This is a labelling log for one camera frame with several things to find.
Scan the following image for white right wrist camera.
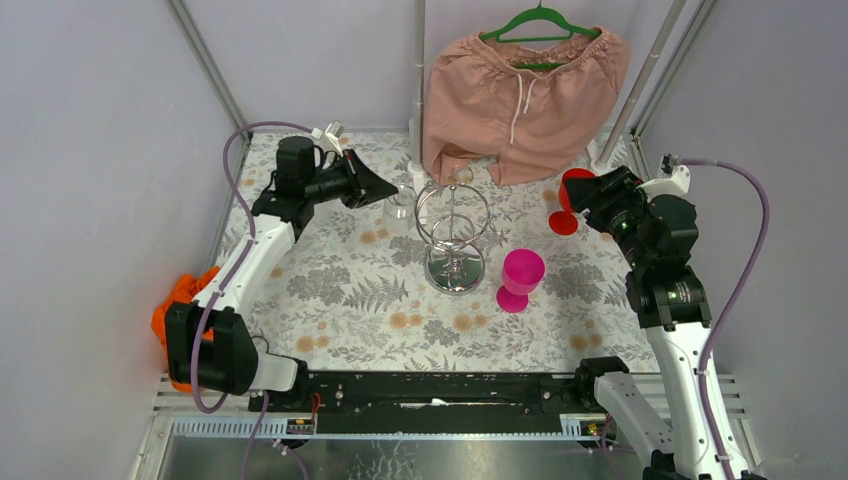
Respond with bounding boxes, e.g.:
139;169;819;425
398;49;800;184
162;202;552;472
640;154;691;200

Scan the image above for pink drawstring shorts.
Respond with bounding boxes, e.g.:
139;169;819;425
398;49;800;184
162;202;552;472
421;26;630;186

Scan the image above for clear ribbed wine glass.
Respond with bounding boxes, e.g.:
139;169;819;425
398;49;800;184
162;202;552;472
383;185;416;235

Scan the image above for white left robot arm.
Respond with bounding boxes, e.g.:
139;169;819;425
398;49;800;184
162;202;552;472
164;134;398;411

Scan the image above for pink plastic wine glass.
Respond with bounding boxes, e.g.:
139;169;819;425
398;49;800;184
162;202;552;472
496;249;546;313

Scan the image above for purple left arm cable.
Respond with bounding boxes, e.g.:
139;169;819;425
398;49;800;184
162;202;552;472
190;120;319;480

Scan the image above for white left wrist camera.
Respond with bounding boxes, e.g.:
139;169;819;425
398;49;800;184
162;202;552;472
310;120;344;155

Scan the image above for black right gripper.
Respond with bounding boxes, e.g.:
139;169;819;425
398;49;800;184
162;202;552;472
562;165;654;269

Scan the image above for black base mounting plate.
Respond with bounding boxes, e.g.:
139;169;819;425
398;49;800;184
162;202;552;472
266;356;629;436

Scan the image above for orange cloth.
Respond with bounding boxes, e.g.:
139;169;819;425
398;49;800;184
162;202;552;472
150;266;220;393

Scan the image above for chrome wire glass rack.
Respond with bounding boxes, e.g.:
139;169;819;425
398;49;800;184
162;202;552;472
414;167;512;295

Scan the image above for green clothes hanger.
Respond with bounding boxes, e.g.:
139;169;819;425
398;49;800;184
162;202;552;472
479;1;600;44

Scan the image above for red plastic wine glass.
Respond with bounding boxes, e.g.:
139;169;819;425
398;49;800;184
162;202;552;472
548;168;596;236

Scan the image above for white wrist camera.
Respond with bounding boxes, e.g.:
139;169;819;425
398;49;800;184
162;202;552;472
310;120;344;155
640;154;691;200

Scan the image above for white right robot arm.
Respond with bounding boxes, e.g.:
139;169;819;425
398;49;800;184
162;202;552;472
562;166;758;479

